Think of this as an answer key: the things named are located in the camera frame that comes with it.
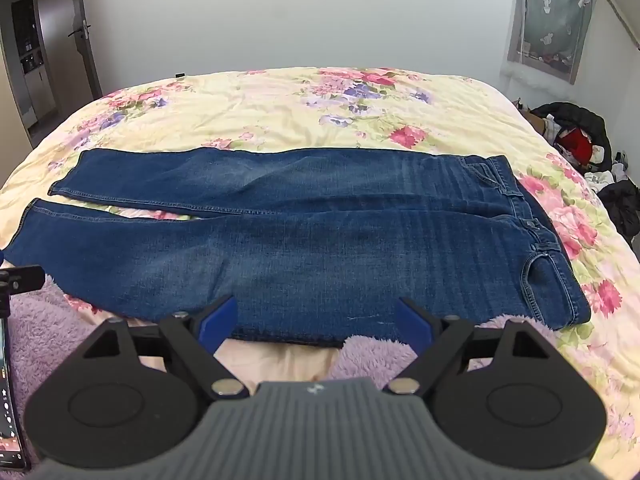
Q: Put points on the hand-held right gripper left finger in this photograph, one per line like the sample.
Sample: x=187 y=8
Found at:
x=222 y=319

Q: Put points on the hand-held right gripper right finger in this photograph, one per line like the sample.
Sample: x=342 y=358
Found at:
x=413 y=321

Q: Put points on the blue denim pants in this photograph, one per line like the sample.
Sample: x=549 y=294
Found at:
x=325 y=240

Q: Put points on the purple fuzzy blanket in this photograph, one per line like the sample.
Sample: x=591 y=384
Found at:
x=45 y=325

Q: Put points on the floral yellow bedspread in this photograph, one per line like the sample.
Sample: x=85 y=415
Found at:
x=250 y=105

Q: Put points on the black smartphone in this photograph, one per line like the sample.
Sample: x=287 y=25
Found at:
x=10 y=410

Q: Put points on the white cloth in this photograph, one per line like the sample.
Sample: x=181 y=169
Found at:
x=600 y=180

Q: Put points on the red cloth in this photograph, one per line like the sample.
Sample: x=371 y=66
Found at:
x=575 y=145

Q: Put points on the black garment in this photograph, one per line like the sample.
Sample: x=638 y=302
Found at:
x=622 y=205

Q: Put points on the pile of clothes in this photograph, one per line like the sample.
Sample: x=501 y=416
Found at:
x=580 y=117

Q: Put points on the dark tall cabinet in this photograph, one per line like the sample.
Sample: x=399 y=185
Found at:
x=30 y=35

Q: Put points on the grey door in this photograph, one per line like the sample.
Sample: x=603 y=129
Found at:
x=85 y=0

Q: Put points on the grey patterned wall hanging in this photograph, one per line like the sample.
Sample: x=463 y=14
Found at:
x=550 y=10

